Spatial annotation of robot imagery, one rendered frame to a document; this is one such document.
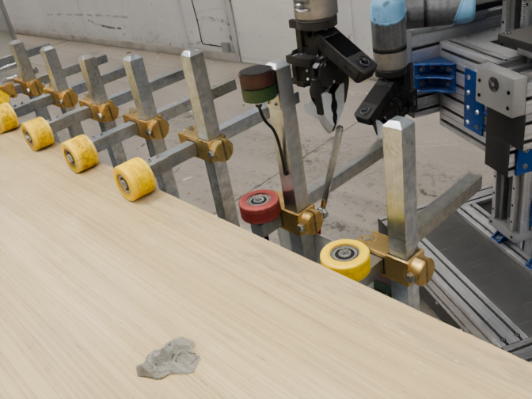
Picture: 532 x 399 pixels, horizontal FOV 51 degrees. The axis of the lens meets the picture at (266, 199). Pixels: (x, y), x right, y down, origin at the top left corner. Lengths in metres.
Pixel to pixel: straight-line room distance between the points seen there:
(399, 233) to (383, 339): 0.23
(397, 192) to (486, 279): 1.11
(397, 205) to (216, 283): 0.31
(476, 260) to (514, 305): 0.24
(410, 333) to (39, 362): 0.52
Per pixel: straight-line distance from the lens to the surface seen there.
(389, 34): 1.28
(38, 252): 1.16
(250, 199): 1.11
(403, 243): 0.95
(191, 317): 0.86
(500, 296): 1.92
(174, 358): 0.79
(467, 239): 2.16
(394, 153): 0.87
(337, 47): 0.99
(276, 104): 1.01
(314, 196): 1.20
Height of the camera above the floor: 1.45
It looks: 30 degrees down
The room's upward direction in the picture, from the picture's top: 10 degrees counter-clockwise
